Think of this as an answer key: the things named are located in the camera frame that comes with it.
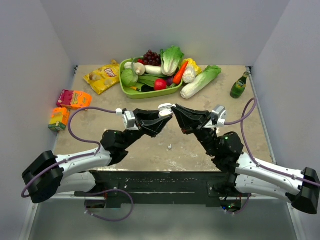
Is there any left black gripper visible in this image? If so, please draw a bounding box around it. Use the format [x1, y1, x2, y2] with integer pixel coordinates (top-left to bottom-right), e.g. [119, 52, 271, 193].
[121, 109, 173, 150]

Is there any green plastic tray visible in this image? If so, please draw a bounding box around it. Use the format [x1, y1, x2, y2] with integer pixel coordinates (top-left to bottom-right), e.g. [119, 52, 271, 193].
[119, 58, 183, 100]

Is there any large napa cabbage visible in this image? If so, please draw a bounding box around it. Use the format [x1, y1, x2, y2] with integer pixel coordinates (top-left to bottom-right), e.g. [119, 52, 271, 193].
[180, 65, 222, 99]

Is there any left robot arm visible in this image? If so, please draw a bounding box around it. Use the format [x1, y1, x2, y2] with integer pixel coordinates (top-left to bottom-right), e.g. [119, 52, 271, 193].
[21, 108, 173, 204]

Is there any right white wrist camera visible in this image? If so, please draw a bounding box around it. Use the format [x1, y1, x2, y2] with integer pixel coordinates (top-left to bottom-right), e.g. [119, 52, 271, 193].
[211, 105, 227, 127]

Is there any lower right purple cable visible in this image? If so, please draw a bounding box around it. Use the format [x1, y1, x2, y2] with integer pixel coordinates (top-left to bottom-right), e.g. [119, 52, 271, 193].
[223, 186, 255, 216]

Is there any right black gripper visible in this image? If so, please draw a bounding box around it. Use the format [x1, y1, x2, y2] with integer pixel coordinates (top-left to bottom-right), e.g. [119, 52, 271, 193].
[172, 104, 220, 157]

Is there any purple grapes bunch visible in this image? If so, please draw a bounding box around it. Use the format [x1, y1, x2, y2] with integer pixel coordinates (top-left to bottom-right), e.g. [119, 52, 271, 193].
[141, 50, 161, 67]

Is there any round green cabbage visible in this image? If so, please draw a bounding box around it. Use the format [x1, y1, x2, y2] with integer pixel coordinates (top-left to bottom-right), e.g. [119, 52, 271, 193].
[120, 69, 139, 87]

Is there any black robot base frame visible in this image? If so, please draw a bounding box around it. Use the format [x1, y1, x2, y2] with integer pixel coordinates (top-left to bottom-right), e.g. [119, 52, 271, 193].
[75, 170, 247, 212]

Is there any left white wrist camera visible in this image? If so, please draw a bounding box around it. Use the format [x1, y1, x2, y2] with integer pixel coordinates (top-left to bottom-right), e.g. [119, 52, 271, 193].
[122, 110, 139, 131]

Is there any beige mushroom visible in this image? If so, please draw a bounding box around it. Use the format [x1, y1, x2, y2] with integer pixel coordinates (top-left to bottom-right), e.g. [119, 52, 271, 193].
[132, 62, 146, 76]

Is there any pink orange snack pack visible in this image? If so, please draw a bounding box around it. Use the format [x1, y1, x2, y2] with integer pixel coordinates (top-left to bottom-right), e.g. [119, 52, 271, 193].
[56, 89, 92, 110]

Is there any green glass bottle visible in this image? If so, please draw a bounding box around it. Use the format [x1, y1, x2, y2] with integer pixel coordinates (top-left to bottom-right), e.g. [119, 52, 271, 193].
[230, 71, 250, 99]

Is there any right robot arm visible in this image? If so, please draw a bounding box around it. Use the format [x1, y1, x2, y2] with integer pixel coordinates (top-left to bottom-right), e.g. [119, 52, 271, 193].
[171, 104, 320, 215]

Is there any yellow Lays chips bag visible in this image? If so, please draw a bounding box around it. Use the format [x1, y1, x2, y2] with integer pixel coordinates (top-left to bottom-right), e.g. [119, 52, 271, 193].
[83, 59, 120, 95]

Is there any orange carrot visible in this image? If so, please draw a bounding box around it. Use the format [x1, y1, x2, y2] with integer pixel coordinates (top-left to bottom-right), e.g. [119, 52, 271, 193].
[173, 61, 189, 85]

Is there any purple onion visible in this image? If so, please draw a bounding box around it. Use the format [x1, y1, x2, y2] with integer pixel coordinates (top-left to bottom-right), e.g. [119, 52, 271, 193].
[165, 76, 174, 87]

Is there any small white case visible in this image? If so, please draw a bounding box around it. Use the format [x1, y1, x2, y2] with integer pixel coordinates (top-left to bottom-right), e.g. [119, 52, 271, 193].
[158, 103, 174, 118]

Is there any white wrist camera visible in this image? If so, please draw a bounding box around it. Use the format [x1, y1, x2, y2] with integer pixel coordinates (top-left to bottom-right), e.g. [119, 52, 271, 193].
[211, 105, 227, 127]
[122, 110, 139, 131]

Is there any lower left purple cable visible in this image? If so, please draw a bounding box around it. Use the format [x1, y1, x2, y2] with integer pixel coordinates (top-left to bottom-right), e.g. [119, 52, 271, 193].
[84, 187, 135, 222]

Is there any white daikon radish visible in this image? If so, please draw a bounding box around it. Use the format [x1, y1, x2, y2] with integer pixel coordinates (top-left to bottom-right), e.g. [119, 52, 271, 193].
[144, 65, 162, 75]

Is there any dark green leafy vegetable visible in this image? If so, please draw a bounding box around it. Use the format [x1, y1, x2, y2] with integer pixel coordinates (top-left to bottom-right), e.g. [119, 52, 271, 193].
[137, 75, 165, 90]

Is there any green lettuce head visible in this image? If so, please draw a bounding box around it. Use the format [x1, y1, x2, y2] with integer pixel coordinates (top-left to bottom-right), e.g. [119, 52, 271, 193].
[160, 45, 185, 76]

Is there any orange green juice box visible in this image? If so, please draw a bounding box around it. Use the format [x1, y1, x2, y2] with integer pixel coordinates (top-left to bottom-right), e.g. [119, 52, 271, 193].
[48, 107, 70, 132]

